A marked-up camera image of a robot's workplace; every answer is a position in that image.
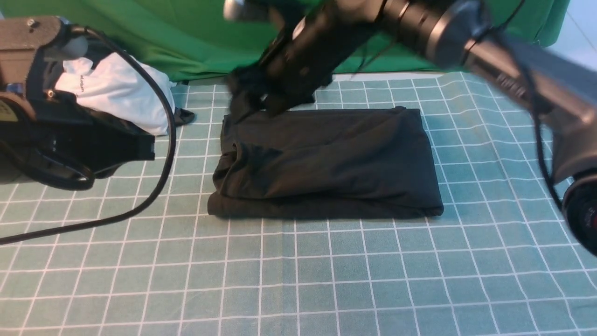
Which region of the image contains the dark gray long-sleeve top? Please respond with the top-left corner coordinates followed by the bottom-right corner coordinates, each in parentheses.
top-left (207, 106), bottom-right (444, 220)

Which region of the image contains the white crumpled garment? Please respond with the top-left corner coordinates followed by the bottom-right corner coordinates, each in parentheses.
top-left (54, 49), bottom-right (168, 136)

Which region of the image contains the green backdrop cloth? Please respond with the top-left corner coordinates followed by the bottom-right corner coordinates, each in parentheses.
top-left (1, 0), bottom-right (570, 82)

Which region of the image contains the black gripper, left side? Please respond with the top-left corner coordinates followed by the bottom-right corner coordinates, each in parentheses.
top-left (0, 93), bottom-right (155, 191)

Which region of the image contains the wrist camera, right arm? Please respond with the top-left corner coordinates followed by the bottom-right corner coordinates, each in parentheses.
top-left (222, 0), bottom-right (280, 22)

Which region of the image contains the green checkered tablecloth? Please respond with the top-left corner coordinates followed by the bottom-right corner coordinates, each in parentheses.
top-left (0, 73), bottom-right (597, 336)

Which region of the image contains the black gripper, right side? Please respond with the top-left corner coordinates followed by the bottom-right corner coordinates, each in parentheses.
top-left (226, 0), bottom-right (385, 124)

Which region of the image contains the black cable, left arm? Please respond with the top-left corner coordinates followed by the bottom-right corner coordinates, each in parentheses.
top-left (0, 26), bottom-right (178, 245)

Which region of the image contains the dark gray crumpled garment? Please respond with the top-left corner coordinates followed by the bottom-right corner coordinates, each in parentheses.
top-left (173, 108), bottom-right (196, 127)

